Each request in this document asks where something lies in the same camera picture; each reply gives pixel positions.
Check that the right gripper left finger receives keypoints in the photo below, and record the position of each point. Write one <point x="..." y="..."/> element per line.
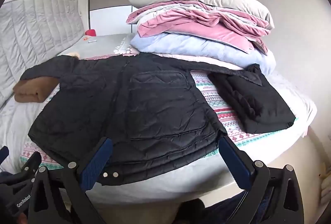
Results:
<point x="59" y="196"/>

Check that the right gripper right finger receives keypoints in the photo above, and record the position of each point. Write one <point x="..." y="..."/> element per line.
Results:
<point x="271" y="195"/>

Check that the black quilted puffer jacket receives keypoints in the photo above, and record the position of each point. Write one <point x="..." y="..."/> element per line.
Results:
<point x="147" y="105"/>

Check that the grey bed cover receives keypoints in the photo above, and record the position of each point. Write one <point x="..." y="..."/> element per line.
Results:
<point x="195" y="179"/>

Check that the patterned nordic blanket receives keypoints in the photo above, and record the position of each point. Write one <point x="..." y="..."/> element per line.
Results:
<point x="160" y="113"/>

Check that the black folded garment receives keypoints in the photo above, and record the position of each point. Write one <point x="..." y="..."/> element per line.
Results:
<point x="256" y="103"/>

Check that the brown folded fleece garment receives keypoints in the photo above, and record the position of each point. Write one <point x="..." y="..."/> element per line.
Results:
<point x="34" y="90"/>

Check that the grey quilted headboard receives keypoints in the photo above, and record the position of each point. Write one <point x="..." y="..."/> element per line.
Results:
<point x="32" y="32"/>

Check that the red object by bed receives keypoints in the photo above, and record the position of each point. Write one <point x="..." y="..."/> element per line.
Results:
<point x="91" y="32"/>

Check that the light blue duvet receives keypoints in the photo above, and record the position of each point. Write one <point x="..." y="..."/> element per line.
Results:
<point x="193" y="46"/>

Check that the pink velvet blanket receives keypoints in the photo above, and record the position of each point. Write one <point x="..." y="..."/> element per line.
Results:
<point x="239" y="29"/>

